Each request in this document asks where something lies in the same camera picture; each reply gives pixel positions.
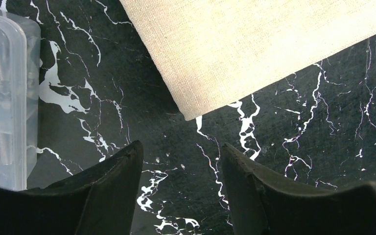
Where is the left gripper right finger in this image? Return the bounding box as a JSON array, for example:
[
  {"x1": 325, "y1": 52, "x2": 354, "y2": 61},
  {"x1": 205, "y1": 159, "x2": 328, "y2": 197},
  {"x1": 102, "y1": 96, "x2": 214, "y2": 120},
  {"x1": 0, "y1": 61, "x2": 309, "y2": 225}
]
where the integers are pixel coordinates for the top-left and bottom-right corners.
[{"x1": 221, "y1": 144, "x2": 376, "y2": 235}]

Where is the clear plastic screw box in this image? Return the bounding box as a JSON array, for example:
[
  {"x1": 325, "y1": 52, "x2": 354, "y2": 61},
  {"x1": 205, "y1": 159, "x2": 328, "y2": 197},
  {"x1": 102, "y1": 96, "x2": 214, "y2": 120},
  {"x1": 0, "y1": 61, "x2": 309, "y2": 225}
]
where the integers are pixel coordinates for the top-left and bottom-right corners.
[{"x1": 0, "y1": 11, "x2": 41, "y2": 191}]

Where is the beige cloth napkin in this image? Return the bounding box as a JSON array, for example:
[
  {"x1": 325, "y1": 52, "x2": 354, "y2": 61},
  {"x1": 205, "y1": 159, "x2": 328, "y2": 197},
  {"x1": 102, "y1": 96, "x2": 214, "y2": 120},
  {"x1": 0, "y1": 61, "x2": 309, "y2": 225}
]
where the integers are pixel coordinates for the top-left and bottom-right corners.
[{"x1": 121, "y1": 0, "x2": 376, "y2": 120}]

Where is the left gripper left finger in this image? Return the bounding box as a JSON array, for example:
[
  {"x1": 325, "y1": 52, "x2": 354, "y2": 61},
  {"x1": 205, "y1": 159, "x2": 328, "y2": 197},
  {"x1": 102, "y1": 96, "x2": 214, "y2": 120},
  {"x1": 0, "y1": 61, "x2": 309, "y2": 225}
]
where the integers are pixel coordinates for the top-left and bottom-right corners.
[{"x1": 0, "y1": 141, "x2": 143, "y2": 235}]

